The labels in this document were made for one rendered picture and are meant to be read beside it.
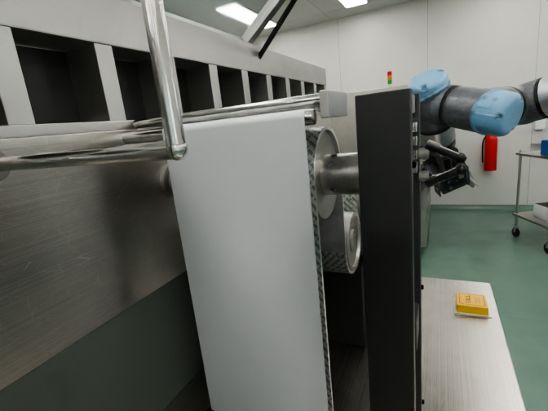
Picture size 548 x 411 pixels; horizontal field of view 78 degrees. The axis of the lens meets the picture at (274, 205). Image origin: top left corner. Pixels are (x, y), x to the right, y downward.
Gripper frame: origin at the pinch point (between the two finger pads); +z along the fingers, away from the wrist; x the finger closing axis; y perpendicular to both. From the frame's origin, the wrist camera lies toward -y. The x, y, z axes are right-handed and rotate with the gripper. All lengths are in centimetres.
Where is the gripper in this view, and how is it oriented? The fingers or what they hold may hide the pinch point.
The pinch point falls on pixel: (443, 197)
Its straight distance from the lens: 98.1
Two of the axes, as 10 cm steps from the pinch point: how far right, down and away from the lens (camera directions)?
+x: 8.9, -4.2, -1.6
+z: 4.2, 6.7, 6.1
